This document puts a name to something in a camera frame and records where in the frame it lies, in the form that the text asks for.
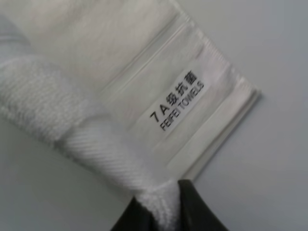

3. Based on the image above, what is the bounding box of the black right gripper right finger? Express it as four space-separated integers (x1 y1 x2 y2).
178 180 229 231

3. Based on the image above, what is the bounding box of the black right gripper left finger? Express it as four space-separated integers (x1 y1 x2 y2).
111 197 154 231

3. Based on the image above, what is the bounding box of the white towel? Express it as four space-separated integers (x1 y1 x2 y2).
0 0 260 231

